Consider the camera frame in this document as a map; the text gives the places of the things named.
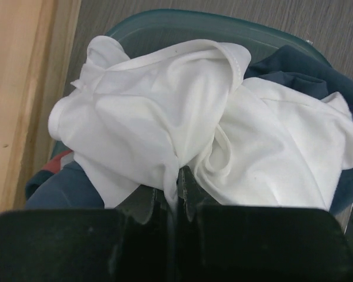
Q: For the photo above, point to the navy tank top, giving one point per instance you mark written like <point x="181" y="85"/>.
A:
<point x="71" y="188"/>

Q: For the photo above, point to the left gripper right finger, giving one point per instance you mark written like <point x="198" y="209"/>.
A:
<point x="244" y="243"/>

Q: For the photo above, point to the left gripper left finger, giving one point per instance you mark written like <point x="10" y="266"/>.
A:
<point x="123" y="244"/>

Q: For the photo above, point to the rust red printed tank top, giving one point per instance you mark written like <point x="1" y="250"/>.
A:
<point x="58" y="162"/>

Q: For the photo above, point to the wooden clothes rack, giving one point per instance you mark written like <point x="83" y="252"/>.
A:
<point x="36" y="39"/>

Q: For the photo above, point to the white tank top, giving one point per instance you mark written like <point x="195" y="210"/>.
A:
<point x="248" y="141"/>

